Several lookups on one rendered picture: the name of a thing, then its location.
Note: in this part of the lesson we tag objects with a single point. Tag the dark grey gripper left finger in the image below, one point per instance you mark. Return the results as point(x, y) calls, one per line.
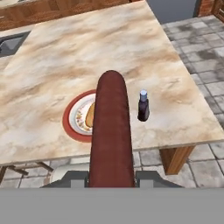
point(76, 179)

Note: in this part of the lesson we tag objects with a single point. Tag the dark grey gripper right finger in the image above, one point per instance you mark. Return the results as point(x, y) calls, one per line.
point(147, 179)

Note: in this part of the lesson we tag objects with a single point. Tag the dark red sausage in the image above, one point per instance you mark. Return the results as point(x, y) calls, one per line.
point(111, 131)

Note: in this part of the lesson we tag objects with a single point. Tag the red-rimmed white plate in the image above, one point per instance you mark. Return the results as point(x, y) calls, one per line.
point(75, 116)

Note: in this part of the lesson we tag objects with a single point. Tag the tan hot dog bun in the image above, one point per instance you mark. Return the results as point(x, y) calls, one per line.
point(90, 116)

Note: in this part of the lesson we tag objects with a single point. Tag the dark purple condiment bottle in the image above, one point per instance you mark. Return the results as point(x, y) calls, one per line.
point(143, 107)

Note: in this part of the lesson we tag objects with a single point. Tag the marble-topped wooden dining table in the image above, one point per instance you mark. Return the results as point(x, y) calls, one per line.
point(87, 58)

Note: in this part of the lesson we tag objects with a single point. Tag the wooden stool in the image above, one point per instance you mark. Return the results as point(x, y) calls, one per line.
point(20, 169)

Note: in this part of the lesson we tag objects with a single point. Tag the grey sink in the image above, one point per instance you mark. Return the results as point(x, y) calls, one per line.
point(10, 44)

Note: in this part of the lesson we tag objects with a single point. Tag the wooden counter cabinets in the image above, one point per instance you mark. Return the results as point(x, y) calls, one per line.
point(43, 10)

